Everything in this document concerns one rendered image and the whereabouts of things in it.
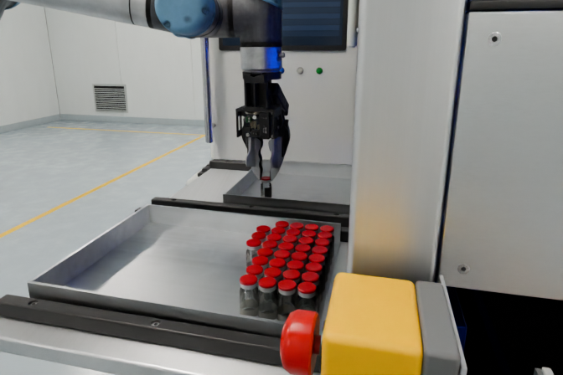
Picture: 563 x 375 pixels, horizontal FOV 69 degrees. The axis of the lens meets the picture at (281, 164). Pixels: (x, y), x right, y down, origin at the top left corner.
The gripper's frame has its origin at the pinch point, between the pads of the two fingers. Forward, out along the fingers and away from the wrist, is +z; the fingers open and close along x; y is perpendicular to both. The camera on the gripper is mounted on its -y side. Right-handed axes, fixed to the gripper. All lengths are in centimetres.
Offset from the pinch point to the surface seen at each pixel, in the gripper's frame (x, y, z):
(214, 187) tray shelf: -13.7, -5.2, 5.8
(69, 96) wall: -477, -507, 54
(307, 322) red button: 18, 54, -8
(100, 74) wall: -414, -508, 17
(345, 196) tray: 15.5, -5.5, 5.8
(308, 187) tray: 7.0, -9.5, 5.7
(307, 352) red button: 18, 56, -6
